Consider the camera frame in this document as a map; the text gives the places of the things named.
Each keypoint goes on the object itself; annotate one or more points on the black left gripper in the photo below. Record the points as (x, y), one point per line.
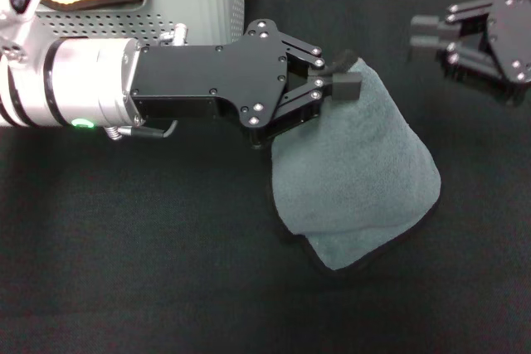
(207, 72)

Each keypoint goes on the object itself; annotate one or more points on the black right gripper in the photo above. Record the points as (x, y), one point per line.
(508, 35)

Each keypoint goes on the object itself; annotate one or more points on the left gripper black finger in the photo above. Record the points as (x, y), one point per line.
(346, 86)

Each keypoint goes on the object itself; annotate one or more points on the grey orange black-trimmed towel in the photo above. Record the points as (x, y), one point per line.
(352, 163)

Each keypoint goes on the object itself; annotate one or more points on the grey perforated storage box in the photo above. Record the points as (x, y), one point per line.
(199, 1)

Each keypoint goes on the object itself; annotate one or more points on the black tablecloth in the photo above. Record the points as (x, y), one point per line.
(124, 246)

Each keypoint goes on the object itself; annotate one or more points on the silver knurled connector plug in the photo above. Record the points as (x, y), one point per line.
(178, 35)

